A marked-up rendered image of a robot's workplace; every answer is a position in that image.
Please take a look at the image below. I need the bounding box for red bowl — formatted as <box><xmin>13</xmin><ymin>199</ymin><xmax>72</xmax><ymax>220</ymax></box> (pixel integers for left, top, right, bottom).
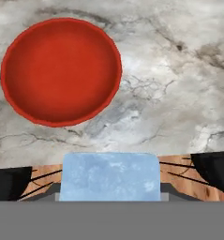
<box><xmin>0</xmin><ymin>17</ymin><xmax>123</xmax><ymax>128</ymax></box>

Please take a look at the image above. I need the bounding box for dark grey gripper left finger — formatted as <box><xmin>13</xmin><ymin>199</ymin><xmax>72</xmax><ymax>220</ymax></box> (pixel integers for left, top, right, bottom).
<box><xmin>31</xmin><ymin>182</ymin><xmax>63</xmax><ymax>202</ymax></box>

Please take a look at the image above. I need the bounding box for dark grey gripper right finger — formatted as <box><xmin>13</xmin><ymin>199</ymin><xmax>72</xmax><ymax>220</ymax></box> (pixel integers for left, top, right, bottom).
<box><xmin>159</xmin><ymin>182</ymin><xmax>200</xmax><ymax>202</ymax></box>

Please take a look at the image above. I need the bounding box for pale blue ice cube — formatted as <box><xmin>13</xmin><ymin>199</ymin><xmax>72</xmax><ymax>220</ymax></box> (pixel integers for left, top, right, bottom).
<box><xmin>58</xmin><ymin>152</ymin><xmax>162</xmax><ymax>202</ymax></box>

